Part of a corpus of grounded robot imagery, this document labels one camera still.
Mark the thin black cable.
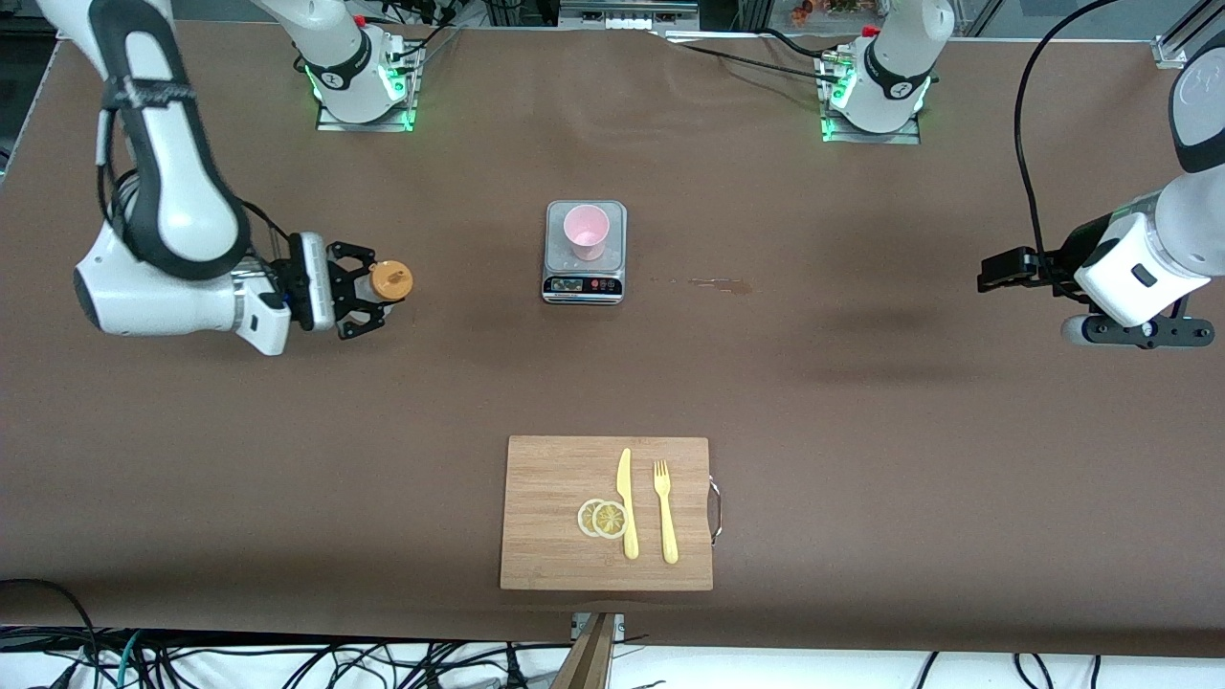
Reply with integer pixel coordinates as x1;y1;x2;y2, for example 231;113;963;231
681;44;841;82

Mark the wooden cutting board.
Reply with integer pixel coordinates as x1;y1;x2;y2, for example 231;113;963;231
500;435;724;592

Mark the yellow plastic fork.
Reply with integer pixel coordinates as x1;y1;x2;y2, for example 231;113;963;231
653;459;680;566

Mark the black cable tangle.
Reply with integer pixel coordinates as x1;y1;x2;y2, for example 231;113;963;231
144;636;542;689

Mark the silver kitchen scale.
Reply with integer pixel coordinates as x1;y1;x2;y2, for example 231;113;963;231
542;199;629;305

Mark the teal cable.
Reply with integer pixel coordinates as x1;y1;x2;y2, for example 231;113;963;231
115;630;146;689

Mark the black looped cable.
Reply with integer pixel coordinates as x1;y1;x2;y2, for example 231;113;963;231
0;578;101;689

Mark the brown table cover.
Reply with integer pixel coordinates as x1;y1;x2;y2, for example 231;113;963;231
0;17;1225;661

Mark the pink plastic cup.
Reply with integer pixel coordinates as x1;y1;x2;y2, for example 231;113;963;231
563;204;611;262

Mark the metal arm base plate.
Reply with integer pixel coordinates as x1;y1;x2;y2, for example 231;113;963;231
316;43;419;133
820;53;923;145

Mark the sauce bottle with orange cap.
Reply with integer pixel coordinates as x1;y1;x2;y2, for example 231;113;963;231
346;260;414;309

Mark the aluminium frame profile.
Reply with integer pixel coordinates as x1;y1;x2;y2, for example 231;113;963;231
1153;0;1225;68

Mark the grey power strip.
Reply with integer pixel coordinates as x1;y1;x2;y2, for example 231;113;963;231
560;0;702;32

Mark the thick black cable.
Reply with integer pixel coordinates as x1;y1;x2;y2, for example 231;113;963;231
761;27;848;62

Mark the yellow plastic knife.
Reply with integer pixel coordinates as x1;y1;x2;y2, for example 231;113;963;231
615;447;640;561

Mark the wooden post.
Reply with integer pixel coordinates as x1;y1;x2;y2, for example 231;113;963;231
550;612;618;689

